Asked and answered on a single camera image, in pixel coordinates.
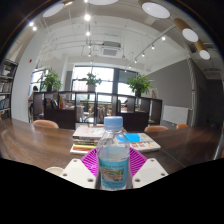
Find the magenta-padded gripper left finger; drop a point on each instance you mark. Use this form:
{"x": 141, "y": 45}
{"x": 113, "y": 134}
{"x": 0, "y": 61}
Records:
{"x": 79, "y": 172}

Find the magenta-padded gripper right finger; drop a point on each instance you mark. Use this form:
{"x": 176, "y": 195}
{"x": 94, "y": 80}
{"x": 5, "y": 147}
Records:
{"x": 149, "y": 172}

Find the clear water bottle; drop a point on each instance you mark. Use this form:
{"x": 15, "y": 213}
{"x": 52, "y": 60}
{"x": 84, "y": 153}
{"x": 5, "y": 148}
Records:
{"x": 113, "y": 160}

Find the flat book with blue patch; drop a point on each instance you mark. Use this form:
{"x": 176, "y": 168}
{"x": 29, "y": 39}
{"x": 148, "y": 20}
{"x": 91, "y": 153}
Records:
{"x": 145, "y": 143}

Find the stack of books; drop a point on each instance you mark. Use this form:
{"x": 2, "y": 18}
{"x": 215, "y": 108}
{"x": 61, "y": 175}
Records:
{"x": 86, "y": 138}

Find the low dark shelf unit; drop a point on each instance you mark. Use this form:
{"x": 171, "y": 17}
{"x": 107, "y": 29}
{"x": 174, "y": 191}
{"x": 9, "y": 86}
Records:
{"x": 63, "y": 116}

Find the green plant in dark pot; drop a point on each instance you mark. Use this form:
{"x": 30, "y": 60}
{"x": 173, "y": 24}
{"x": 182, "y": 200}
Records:
{"x": 139, "y": 85}

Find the person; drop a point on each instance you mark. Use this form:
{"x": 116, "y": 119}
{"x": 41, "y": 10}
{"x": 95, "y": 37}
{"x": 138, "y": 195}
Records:
{"x": 33, "y": 96}

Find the small plant in white pot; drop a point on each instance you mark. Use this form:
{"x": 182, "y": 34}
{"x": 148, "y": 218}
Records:
{"x": 91, "y": 81}

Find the bushy green potted plant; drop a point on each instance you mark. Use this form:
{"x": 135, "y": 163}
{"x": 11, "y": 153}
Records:
{"x": 51, "y": 81}

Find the tall dark bookshelf unit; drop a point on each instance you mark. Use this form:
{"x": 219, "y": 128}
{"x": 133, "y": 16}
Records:
{"x": 6, "y": 90}

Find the ceiling air conditioner unit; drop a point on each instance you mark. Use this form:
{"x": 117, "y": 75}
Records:
{"x": 110, "y": 50}

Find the ceiling spotlights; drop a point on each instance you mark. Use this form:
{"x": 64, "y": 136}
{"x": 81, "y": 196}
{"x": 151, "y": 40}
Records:
{"x": 87, "y": 17}

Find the round white ceiling panels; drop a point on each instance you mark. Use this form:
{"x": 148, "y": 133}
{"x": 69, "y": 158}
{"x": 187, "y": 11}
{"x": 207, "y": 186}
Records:
{"x": 155, "y": 10}

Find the white wall radiator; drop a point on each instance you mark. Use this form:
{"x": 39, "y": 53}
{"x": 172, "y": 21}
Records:
{"x": 175, "y": 115}

